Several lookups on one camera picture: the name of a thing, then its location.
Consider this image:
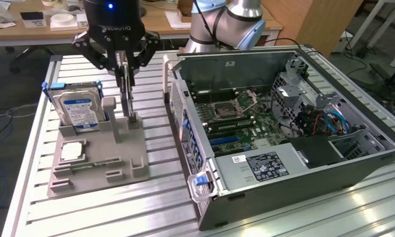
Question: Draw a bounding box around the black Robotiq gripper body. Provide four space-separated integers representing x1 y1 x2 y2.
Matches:
83 0 147 75

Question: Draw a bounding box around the green graphics card metal bracket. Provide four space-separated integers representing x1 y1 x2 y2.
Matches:
116 50 142 124

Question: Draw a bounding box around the small white labelled box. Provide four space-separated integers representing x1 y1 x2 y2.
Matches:
75 13 88 29

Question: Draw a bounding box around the white paper stack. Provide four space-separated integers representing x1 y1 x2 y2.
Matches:
166 11 192 30

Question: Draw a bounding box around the wooden desk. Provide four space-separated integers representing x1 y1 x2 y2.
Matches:
0 0 284 47

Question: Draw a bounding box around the brown cardboard box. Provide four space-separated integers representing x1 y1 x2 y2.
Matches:
178 0 195 17

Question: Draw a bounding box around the blue plastic disk caddy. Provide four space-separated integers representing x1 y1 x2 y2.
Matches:
41 79 103 124

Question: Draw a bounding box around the white box black lid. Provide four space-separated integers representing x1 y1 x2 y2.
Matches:
19 11 48 28

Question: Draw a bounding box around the hard disk blue label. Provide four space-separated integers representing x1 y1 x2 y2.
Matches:
51 90 103 130

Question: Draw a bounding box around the CPU socket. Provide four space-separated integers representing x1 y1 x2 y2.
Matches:
212 101 242 121

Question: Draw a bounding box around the metal socket cover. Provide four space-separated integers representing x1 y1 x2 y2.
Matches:
234 89 262 115

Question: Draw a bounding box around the grey plastic parts rack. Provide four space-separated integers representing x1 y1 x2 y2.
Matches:
47 96 151 198

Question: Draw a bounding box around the RAM stick white label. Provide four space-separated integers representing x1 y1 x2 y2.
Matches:
206 119 254 131

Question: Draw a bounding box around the silver CPU chip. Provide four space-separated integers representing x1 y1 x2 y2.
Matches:
60 143 85 162

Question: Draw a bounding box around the perforated metal disk bay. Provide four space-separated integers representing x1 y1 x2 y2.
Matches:
270 71 309 119

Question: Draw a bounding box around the blue expansion slot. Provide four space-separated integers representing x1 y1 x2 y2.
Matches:
210 136 239 147

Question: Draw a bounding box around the green motherboard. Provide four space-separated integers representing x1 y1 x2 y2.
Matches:
187 83 294 155

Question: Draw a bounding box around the green RAM stick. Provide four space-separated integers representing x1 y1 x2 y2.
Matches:
71 160 115 171

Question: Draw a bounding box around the grey power supply unit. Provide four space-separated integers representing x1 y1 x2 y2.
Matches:
214 143 309 192

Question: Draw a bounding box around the black plastic shroud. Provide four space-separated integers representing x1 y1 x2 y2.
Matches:
290 135 346 168

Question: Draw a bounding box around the open black PC case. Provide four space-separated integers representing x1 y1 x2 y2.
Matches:
163 46 395 232

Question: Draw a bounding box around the open metal disk bay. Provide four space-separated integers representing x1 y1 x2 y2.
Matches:
327 127 390 160

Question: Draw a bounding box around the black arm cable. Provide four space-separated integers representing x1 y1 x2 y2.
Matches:
192 0 220 47

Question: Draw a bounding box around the grey floor cable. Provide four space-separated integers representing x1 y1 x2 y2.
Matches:
0 103 40 118

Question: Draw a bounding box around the black cable behind case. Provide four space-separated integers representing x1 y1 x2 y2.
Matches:
256 38 321 54

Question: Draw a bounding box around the red wire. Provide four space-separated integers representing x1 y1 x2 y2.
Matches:
311 116 323 135

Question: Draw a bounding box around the blue wire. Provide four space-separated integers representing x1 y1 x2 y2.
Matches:
326 111 351 135

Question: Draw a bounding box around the white desk frame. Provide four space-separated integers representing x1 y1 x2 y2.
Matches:
347 0 395 67

